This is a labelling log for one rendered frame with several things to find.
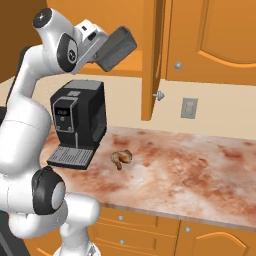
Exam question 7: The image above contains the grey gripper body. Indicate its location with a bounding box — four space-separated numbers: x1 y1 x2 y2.
95 26 138 73

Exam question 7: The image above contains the open orange cabinet door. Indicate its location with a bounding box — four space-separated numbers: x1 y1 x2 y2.
140 0 168 122

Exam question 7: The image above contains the orange base cabinet door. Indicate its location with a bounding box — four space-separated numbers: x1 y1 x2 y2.
174 219 256 256

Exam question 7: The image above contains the silver knob of open door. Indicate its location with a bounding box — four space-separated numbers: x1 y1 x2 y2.
152 90 166 102

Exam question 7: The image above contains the black coffee machine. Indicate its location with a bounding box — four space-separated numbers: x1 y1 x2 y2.
46 79 108 171

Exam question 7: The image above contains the orange shallow drawer front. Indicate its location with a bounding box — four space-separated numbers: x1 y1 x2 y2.
95 206 181 238

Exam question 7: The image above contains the orange deep drawer front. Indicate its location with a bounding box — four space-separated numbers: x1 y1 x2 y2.
87 222 179 256

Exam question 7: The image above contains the grey wall outlet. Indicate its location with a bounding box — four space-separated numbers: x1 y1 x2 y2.
180 97 199 120

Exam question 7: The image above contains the closed orange wall cabinet door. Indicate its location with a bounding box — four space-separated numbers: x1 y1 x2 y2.
165 0 256 87

